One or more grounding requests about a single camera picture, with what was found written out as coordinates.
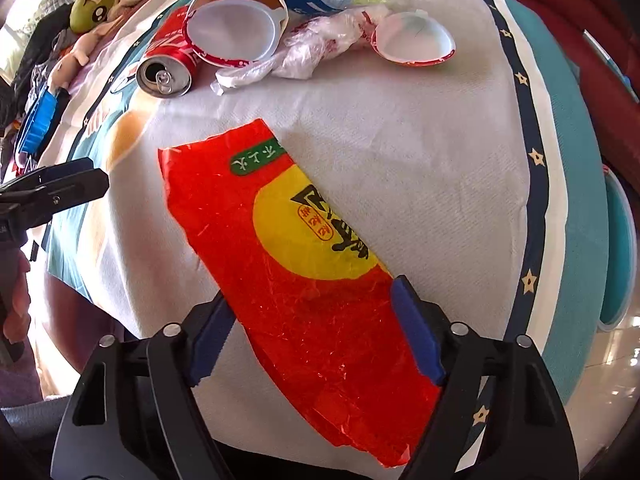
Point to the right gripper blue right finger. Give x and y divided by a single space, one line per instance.
424 325

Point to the red soda can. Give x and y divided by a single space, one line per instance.
169 65

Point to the clear plastic bag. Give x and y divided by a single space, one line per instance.
303 48

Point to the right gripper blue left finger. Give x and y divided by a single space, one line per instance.
209 327

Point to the red crinkled snack bag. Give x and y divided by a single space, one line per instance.
312 298

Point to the dark red leather sofa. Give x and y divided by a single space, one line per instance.
598 38

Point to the beige plush rabbit toy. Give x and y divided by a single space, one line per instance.
67 68

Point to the white round plastic lid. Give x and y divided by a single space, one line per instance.
235 33

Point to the pink paper cup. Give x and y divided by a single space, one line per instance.
235 33

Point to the teal plastic trash bucket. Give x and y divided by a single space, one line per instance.
622 255

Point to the white plastic bowl lid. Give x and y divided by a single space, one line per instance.
412 38

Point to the white teal star tablecloth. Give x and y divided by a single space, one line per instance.
479 179

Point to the person left hand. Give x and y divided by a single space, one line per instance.
17 322

